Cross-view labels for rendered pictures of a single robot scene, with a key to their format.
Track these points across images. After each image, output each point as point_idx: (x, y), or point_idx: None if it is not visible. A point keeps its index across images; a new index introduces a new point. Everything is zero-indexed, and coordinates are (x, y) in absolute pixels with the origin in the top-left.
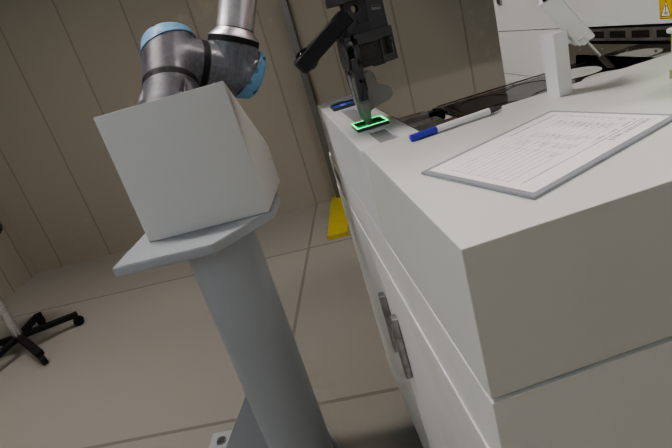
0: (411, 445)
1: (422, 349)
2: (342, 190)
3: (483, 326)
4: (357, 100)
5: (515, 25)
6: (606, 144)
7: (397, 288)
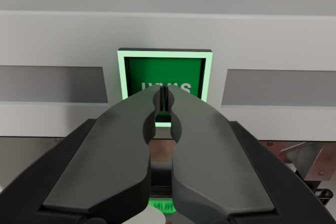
0: None
1: None
2: None
3: None
4: (138, 117)
5: None
6: None
7: None
